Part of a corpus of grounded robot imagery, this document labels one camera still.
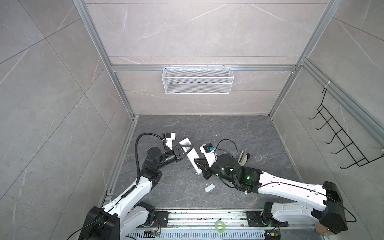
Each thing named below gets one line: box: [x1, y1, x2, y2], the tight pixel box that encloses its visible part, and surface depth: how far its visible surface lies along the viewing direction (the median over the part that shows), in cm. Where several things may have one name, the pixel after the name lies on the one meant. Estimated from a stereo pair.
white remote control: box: [179, 137, 203, 175], surface depth 71 cm
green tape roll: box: [215, 220, 226, 233], surface depth 73 cm
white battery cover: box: [204, 183, 216, 193], surface depth 85 cm
